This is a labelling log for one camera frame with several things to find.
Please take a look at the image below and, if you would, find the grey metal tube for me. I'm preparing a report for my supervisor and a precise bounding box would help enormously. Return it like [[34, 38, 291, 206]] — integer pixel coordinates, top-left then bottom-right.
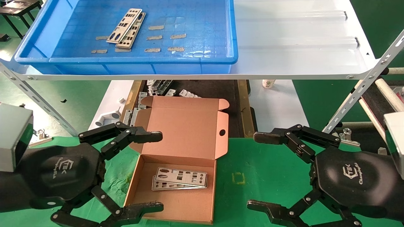
[[339, 121, 385, 130]]

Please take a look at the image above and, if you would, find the white pipe fitting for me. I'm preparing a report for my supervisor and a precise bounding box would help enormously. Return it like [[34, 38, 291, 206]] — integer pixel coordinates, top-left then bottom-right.
[[95, 107, 121, 127]]

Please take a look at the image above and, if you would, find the silver metal shield plate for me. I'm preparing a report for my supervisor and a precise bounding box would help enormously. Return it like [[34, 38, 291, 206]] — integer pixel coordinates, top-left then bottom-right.
[[115, 12, 146, 49], [106, 9, 142, 44], [155, 167, 208, 189], [152, 176, 207, 191]]

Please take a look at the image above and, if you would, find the white shelf board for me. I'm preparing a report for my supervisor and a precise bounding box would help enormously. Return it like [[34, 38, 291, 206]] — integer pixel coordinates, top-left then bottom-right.
[[0, 0, 377, 81]]

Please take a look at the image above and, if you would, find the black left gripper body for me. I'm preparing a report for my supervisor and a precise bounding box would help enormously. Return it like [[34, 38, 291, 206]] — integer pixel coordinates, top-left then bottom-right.
[[0, 143, 106, 212]]

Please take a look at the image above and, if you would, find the white perforated shelf upright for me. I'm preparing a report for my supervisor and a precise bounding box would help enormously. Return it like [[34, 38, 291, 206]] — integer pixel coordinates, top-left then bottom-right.
[[322, 30, 404, 134], [0, 61, 79, 137]]

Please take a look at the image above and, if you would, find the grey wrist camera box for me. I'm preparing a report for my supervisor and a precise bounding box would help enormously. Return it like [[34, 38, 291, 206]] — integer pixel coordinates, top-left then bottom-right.
[[383, 111, 404, 179], [0, 103, 34, 172]]

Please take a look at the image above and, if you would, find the black rubber mat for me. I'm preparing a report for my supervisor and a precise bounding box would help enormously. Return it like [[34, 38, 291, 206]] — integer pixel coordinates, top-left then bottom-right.
[[361, 80, 400, 126]]

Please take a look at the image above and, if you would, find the black wood-framed tray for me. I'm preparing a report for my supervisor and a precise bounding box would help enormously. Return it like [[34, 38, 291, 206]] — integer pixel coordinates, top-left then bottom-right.
[[114, 80, 259, 138]]

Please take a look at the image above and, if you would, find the silver binder clip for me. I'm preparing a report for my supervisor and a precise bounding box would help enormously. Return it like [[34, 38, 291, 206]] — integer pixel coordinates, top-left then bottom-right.
[[336, 128, 361, 147], [31, 129, 52, 148]]

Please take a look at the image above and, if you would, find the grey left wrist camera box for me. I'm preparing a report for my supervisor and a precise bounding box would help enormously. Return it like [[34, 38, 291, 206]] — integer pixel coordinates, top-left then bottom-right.
[[0, 103, 34, 172]]

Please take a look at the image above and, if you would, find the green table cloth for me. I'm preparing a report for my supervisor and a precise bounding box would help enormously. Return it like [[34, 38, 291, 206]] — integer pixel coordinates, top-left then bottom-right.
[[0, 136, 404, 227]]

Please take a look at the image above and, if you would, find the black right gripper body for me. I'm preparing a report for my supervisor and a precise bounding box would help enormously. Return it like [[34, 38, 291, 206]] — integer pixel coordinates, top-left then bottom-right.
[[310, 146, 404, 222]]

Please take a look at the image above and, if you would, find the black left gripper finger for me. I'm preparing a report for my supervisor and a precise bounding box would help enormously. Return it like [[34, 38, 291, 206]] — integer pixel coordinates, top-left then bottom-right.
[[50, 185, 164, 227], [78, 121, 163, 160]]

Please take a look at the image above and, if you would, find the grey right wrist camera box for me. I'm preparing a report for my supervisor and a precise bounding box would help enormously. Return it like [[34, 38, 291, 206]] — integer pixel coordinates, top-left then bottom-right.
[[383, 111, 404, 179]]

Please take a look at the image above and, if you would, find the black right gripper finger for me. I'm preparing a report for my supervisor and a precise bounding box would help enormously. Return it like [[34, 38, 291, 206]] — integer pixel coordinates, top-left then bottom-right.
[[247, 189, 363, 227], [253, 124, 341, 164]]

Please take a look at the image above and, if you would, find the black side table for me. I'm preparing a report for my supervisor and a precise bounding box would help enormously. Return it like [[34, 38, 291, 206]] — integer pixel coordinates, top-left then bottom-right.
[[0, 0, 43, 40]]

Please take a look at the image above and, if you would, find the brown cardboard box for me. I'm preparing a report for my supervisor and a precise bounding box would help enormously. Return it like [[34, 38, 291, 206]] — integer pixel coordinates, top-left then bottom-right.
[[122, 96, 229, 225]]

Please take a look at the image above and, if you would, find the blue plastic tray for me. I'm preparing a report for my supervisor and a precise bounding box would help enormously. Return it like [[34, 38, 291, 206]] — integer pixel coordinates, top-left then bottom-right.
[[14, 0, 238, 75]]

